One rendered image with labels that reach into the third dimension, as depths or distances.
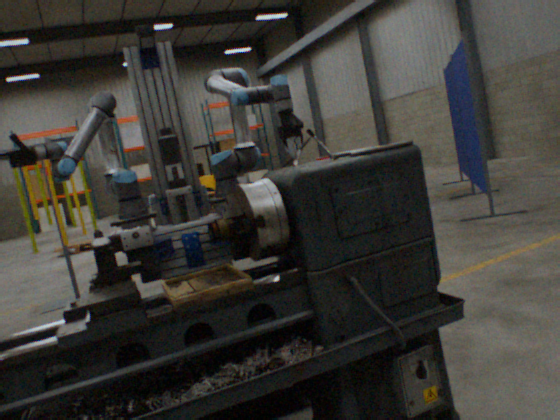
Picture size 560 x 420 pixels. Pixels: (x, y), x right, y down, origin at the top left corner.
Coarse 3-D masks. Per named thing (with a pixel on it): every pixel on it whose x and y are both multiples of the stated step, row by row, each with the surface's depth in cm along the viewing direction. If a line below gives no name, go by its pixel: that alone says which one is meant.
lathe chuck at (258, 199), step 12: (240, 192) 188; (252, 192) 181; (264, 192) 182; (240, 204) 192; (252, 204) 178; (264, 204) 179; (252, 216) 179; (264, 216) 178; (276, 216) 179; (264, 228) 178; (276, 228) 179; (252, 240) 187; (264, 240) 179; (276, 240) 181; (252, 252) 191; (264, 252) 183; (276, 252) 187
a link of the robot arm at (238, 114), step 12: (228, 72) 242; (240, 72) 244; (240, 84) 245; (240, 108) 247; (240, 120) 248; (240, 132) 249; (240, 144) 250; (252, 144) 251; (240, 156) 248; (252, 156) 251; (252, 168) 254
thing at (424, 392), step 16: (384, 320) 177; (400, 336) 178; (400, 352) 193; (416, 352) 191; (432, 352) 193; (400, 368) 188; (416, 368) 190; (432, 368) 193; (400, 384) 189; (416, 384) 190; (432, 384) 193; (400, 400) 192; (416, 400) 190; (432, 400) 193; (416, 416) 193; (432, 416) 197
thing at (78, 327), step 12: (84, 300) 190; (72, 312) 180; (84, 312) 181; (120, 312) 155; (132, 312) 156; (144, 312) 163; (72, 324) 160; (84, 324) 157; (96, 324) 152; (108, 324) 153; (120, 324) 155; (132, 324) 156; (60, 336) 149; (72, 336) 150; (84, 336) 151; (96, 336) 152
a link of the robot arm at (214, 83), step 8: (216, 72) 239; (208, 80) 233; (216, 80) 230; (224, 80) 227; (208, 88) 234; (216, 88) 228; (224, 88) 221; (232, 88) 216; (240, 88) 209; (248, 88) 210; (256, 88) 212; (224, 96) 224; (232, 96) 211; (240, 96) 207; (248, 96) 209; (256, 96) 211; (240, 104) 209; (248, 104) 212
